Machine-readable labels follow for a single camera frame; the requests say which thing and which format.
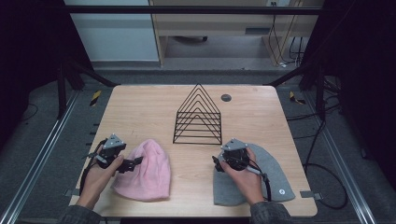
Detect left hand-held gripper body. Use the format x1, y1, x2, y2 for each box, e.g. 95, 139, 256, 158
94, 133, 127, 171

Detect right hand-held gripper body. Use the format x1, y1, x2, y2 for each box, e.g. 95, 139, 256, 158
220, 138, 251, 172

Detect pink knit beanie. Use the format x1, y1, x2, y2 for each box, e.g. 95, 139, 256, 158
111, 138, 172, 203

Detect grey knit beanie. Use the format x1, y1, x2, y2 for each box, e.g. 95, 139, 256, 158
212, 143, 296, 207

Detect person's right hand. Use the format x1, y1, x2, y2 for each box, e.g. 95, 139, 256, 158
219, 147, 265, 206

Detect person's left hand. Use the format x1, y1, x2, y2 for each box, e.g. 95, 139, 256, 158
76, 146, 125, 210

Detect grey tape tab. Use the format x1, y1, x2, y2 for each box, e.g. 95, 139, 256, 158
64, 188, 82, 198
300, 189, 324, 201

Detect black metal stand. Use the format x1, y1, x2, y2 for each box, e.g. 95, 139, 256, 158
55, 57, 120, 120
267, 60, 327, 120

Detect yellow black tape strip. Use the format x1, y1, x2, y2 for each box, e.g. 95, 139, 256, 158
289, 91, 306, 105

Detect white cabinet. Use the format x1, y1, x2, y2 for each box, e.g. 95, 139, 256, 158
63, 0, 161, 63

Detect light wooden desk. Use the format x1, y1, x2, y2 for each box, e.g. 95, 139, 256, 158
148, 0, 325, 68

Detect black wire triangle rack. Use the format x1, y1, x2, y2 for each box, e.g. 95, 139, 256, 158
172, 82, 223, 146

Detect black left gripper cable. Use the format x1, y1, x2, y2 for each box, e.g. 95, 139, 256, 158
78, 139, 108, 196

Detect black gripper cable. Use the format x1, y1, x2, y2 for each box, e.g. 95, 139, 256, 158
244, 157, 273, 203
78, 139, 108, 196

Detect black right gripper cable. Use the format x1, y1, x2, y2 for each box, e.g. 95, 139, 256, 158
244, 157, 273, 203

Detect yellow-handled tool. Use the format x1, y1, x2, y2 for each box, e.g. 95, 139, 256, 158
90, 90, 103, 107

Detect aluminium floor rail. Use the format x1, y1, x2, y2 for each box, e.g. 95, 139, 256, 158
0, 90, 81, 224
302, 90, 378, 224

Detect black looped floor cable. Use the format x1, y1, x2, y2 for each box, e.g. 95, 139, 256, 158
302, 119, 348, 210

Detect hanging black cables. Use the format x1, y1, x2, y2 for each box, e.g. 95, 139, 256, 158
268, 1, 305, 68

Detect black horizontal frame bar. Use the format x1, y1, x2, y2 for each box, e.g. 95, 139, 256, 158
63, 5, 323, 16

